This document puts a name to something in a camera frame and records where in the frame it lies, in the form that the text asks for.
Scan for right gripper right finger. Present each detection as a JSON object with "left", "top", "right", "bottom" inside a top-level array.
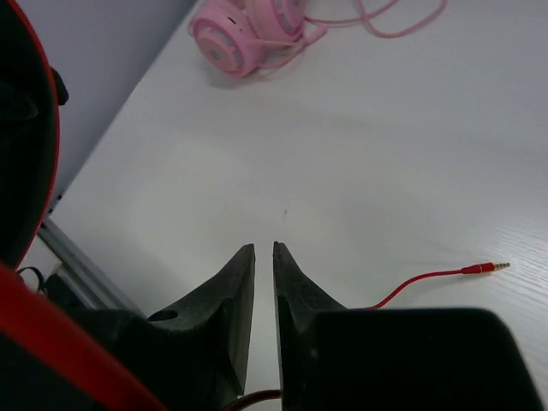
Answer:
[{"left": 272, "top": 241, "right": 346, "bottom": 410}]

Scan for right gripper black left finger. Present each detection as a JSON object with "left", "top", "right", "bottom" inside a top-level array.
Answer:
[{"left": 128, "top": 244, "right": 255, "bottom": 410}]

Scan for red black headphones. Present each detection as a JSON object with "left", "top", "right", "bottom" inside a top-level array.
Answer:
[{"left": 1, "top": 1, "right": 164, "bottom": 410}]

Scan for red headphone cable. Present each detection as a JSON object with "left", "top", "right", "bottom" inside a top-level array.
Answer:
[{"left": 230, "top": 261, "right": 511, "bottom": 408}]

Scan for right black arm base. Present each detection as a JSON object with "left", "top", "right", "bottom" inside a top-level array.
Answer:
[{"left": 15, "top": 265, "right": 142, "bottom": 320}]

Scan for pink headphones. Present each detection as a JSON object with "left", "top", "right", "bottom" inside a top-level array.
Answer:
[{"left": 188, "top": 0, "right": 327, "bottom": 78}]

